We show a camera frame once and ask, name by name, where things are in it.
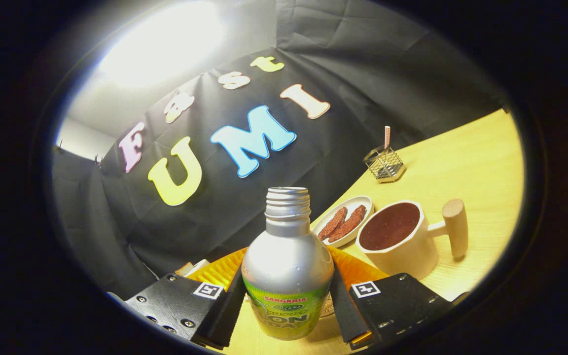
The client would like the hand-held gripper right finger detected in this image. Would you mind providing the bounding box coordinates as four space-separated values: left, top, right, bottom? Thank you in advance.
327 246 455 351

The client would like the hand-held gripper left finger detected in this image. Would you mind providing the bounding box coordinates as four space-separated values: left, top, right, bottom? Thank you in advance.
125 247 250 351

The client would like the silver bottle with green label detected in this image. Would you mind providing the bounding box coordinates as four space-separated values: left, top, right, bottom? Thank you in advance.
241 186 335 342

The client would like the white cup with wooden handle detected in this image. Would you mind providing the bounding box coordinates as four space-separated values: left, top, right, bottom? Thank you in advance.
355 198 469 281

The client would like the white toaster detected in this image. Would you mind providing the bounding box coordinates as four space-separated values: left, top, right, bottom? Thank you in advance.
176 259 212 278

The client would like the brown meat slice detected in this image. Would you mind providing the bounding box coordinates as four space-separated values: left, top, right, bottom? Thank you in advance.
318 206 349 241
328 205 366 243

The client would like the white oval plate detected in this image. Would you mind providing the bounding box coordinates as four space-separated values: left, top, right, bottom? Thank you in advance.
311 196 374 249

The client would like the wooden table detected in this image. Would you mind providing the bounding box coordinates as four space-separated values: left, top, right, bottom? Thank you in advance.
205 108 525 355

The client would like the wire basket holder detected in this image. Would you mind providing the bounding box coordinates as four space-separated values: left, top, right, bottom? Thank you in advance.
363 146 407 184

